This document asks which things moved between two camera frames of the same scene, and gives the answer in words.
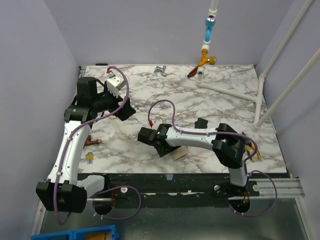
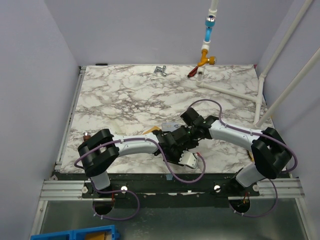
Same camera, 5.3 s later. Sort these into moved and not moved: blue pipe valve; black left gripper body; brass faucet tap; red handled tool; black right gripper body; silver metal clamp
Moved: black left gripper body; black right gripper body
Not moved: blue pipe valve; silver metal clamp; brass faucet tap; red handled tool
